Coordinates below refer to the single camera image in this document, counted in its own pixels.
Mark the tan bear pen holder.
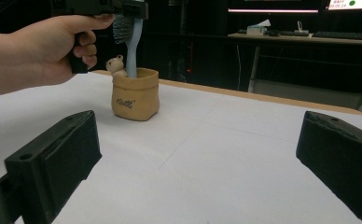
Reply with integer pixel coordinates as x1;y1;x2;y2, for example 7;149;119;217
104;54;161;122

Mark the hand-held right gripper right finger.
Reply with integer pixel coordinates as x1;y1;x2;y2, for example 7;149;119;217
295;110;362;224

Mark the black keyboard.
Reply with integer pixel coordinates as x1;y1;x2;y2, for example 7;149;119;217
237;28;312;38
311;30;362;41

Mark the tissue box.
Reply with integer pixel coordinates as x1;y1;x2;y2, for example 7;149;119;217
246;19;272;36

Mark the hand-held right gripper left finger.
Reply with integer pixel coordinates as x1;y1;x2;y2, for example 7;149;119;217
3;109;104;224

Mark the white paper sheet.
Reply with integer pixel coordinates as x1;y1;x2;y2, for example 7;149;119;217
0;71;362;224

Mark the computer monitor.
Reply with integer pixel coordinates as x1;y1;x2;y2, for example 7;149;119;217
326;0;362;11

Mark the small white charger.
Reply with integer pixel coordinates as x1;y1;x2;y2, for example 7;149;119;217
295;21;311;35

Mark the light blue hairbrush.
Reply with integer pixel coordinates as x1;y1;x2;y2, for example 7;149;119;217
111;0;146;79

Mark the white metal frame desk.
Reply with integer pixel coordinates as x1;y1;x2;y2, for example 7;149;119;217
227;31;362;115

